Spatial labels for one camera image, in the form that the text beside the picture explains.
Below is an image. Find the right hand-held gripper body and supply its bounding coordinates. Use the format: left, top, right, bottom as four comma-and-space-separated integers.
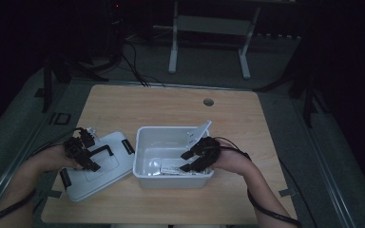
186, 120, 222, 174

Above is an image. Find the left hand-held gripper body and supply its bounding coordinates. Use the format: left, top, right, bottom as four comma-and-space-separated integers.
63, 126, 102, 165

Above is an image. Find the green and white medicine box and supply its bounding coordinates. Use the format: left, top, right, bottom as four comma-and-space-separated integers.
159, 163, 214, 178

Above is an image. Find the white storage box lid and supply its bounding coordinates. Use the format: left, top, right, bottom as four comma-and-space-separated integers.
59, 130, 137, 203

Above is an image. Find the white plastic storage box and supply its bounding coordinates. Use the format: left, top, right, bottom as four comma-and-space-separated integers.
132, 125, 215, 190

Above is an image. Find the person's left hand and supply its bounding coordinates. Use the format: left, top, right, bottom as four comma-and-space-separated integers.
32, 143, 84, 174

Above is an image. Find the person's right hand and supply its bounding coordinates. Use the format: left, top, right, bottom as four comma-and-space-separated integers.
213, 140, 255, 176

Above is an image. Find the grey tape piece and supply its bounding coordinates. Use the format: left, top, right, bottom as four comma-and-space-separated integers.
278, 187, 297, 198
45, 189, 64, 200

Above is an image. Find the black tripod stand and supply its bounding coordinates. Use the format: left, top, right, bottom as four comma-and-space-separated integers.
33, 55, 109, 114
252, 29, 331, 129

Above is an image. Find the white metal stand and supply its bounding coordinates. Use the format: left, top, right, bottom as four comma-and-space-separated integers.
167, 0, 262, 81

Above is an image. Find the black floor cable bundle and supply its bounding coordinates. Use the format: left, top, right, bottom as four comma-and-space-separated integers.
119, 41, 166, 88

